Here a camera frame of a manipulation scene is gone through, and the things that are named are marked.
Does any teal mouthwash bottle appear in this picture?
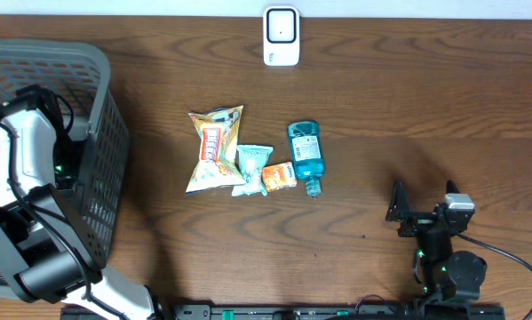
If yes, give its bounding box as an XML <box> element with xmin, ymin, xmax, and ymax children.
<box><xmin>287</xmin><ymin>120</ymin><xmax>325</xmax><ymax>197</ymax></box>

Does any orange snack packet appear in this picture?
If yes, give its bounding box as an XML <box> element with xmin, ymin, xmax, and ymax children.
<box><xmin>262</xmin><ymin>162</ymin><xmax>298</xmax><ymax>192</ymax></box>

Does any mint green snack packet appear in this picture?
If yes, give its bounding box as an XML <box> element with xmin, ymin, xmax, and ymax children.
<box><xmin>232</xmin><ymin>145</ymin><xmax>274</xmax><ymax>196</ymax></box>

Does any yellow snack bag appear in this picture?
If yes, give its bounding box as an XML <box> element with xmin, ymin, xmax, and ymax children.
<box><xmin>186</xmin><ymin>105</ymin><xmax>245</xmax><ymax>194</ymax></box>

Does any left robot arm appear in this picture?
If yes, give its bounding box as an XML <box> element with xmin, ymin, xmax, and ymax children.
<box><xmin>0</xmin><ymin>84</ymin><xmax>173</xmax><ymax>319</ymax></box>

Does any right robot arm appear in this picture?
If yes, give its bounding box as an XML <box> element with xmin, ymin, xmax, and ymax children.
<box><xmin>385</xmin><ymin>180</ymin><xmax>487</xmax><ymax>303</ymax></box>

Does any white barcode scanner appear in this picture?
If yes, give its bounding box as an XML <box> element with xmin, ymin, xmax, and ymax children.
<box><xmin>263</xmin><ymin>5</ymin><xmax>300</xmax><ymax>67</ymax></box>

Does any grey plastic basket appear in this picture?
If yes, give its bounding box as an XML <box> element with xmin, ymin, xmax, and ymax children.
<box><xmin>0</xmin><ymin>39</ymin><xmax>130</xmax><ymax>299</ymax></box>

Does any right black cable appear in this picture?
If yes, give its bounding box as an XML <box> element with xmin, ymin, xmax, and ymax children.
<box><xmin>451</xmin><ymin>228</ymin><xmax>532</xmax><ymax>320</ymax></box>

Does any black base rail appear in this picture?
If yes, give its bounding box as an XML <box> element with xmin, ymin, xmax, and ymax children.
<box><xmin>60</xmin><ymin>303</ymin><xmax>507</xmax><ymax>320</ymax></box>

